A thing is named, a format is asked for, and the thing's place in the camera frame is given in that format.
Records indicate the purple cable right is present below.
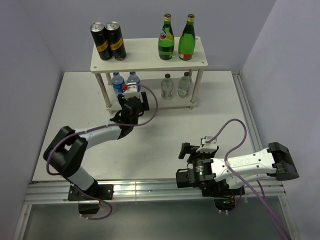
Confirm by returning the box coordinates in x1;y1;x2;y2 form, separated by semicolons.
206;118;293;240

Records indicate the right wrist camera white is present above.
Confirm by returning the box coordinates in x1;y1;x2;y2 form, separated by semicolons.
196;136;219;154

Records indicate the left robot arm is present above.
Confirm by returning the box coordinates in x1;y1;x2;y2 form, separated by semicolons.
43;92;150;200

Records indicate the green glass bottle tall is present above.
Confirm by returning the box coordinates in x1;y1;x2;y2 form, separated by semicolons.
178;14;196;61

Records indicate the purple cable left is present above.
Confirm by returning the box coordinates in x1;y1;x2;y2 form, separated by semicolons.
46;83;159;221

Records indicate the green glass bottle front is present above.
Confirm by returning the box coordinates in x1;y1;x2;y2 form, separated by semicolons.
158;13;175;60

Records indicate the black can right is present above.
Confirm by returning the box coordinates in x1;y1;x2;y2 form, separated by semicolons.
105;21;127;61

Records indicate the white two-tier shelf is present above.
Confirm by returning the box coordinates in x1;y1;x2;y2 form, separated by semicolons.
90;36;208;113

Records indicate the black can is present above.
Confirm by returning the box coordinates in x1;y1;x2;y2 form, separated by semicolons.
105;21;127;61
90;22;113;61

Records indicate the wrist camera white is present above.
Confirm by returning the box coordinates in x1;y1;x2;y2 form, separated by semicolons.
196;136;219;154
122;83;139;100

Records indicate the aluminium frame rail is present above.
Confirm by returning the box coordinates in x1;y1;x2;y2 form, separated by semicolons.
14;70;293;240

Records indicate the purple cable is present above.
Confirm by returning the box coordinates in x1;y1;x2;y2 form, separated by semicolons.
206;118;293;240
46;83;159;221

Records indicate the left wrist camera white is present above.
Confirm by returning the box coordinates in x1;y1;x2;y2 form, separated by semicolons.
122;83;139;100

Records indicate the clear glass bottle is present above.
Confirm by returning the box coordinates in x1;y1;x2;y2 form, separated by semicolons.
177;71;192;98
160;73;174;100

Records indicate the water bottle blue label front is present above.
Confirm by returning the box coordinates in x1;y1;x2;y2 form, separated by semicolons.
111;72;125;95

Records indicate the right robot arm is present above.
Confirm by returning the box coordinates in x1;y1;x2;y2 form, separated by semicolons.
175;142;300;198

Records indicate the water bottle blue label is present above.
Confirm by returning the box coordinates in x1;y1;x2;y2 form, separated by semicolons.
127;71;140;87
111;72;125;95

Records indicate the black can left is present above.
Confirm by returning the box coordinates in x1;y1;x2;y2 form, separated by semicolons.
90;22;113;61

